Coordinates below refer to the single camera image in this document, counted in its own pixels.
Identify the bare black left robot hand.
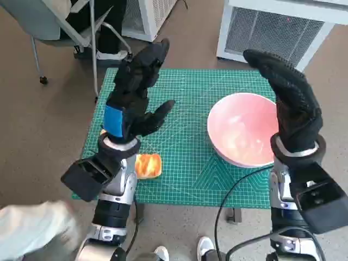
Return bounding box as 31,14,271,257
102,38,176,145

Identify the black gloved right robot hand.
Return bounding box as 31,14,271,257
243,49,324,154

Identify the pink bowl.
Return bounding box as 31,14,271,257
207,92,281,168

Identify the striped orange bread loaf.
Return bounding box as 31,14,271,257
135,153,163,179

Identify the person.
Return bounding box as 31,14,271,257
0,200,85,261
59,0,130,61
133,235,228,261

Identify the green cutting mat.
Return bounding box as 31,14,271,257
71,67,278,209

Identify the small white mesh cabinet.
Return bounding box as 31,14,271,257
122,0,180,43

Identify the large white mesh cabinet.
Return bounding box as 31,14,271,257
216,0,348,73

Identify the dark table leg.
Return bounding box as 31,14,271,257
226,208,243,224
135,203,146,225

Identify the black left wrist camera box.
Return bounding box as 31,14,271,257
60,153,122,202

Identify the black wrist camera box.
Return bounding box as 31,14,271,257
289,161,348,234
60,153,122,202

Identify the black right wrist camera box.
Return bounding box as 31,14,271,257
289,161,348,234

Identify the grey chair with metal frame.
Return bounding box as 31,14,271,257
0,0,134,103

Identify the long black cable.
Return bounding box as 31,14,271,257
214,166,274,261

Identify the black right arm cable loop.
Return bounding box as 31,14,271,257
225,227,326,261

